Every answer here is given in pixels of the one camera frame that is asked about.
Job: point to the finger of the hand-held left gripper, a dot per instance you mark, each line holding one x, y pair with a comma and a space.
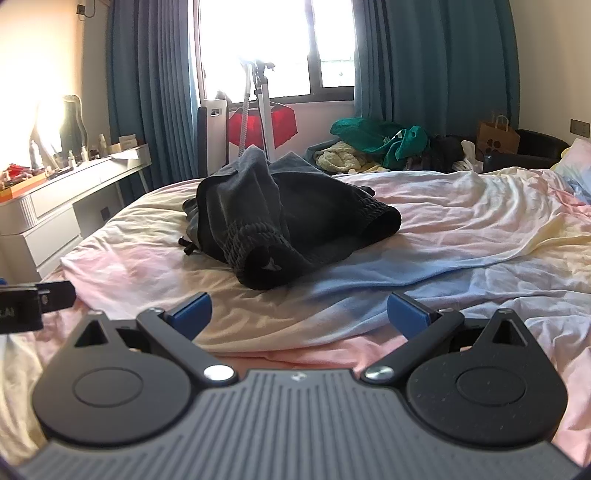
57, 294

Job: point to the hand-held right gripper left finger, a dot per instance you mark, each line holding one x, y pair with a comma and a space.
189, 314

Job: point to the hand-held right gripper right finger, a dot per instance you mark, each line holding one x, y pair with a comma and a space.
408, 314

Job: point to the dark grey sweatpants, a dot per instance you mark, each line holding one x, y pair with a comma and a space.
286, 207

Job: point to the black clothes pile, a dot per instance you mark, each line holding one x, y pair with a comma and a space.
443, 150

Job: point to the white dressing table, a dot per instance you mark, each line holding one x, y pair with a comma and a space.
51, 230

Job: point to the pastel bed sheet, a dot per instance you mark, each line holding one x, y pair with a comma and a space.
461, 221

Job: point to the orange tray with red bits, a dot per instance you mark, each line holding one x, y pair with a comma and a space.
18, 184

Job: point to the white bottle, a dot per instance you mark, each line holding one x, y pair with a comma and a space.
102, 145

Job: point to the wavy-edged mirror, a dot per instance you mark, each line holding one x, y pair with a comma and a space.
70, 129

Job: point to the white cloth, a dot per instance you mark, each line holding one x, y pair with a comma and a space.
470, 159

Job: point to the small cardboard box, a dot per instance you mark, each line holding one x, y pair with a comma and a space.
128, 142

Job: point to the pale yellow cloth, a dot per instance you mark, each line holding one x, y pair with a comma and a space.
337, 159

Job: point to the white air purifier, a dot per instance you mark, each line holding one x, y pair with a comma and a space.
217, 138

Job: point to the green garment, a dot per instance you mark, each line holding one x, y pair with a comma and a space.
369, 134

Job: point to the brown paper bag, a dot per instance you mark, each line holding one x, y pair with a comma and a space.
498, 138

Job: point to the red garment on hanger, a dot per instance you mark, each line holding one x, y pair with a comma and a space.
282, 123

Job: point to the black armchair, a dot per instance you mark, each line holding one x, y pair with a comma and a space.
540, 144

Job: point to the teal curtain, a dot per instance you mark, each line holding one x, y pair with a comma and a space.
438, 60
147, 92

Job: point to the pastel pillow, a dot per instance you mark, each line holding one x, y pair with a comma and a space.
577, 161

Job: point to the window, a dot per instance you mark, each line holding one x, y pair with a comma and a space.
277, 37

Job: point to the wall switch plate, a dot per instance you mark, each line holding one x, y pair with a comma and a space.
580, 128

